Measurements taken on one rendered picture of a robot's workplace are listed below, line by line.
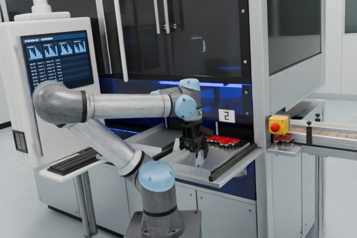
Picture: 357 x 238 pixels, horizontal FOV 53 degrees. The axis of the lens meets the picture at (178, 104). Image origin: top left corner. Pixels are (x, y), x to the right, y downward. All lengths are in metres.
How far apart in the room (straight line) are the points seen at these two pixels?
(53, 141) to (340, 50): 5.03
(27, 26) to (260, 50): 1.12
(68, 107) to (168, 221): 0.49
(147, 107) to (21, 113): 0.97
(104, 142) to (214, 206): 0.94
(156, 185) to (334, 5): 5.35
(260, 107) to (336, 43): 4.66
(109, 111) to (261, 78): 0.78
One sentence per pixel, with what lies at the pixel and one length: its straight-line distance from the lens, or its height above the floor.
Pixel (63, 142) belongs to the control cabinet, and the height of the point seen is 0.89.
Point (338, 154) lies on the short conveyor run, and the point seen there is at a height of 0.86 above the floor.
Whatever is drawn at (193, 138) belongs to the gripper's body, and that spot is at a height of 1.05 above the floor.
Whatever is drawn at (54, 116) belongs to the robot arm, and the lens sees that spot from 1.06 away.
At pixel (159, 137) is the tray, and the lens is 1.94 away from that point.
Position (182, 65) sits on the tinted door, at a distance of 1.83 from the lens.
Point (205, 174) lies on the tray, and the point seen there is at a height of 0.89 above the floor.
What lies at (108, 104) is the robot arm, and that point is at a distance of 1.07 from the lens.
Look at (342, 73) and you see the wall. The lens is 6.28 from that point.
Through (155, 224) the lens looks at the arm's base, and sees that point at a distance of 1.23.
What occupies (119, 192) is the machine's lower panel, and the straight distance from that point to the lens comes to 2.46.
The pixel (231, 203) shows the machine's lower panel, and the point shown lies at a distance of 1.92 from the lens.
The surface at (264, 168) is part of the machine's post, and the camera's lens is 1.74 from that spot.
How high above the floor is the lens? 1.49
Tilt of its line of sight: 13 degrees down
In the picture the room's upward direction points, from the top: 5 degrees counter-clockwise
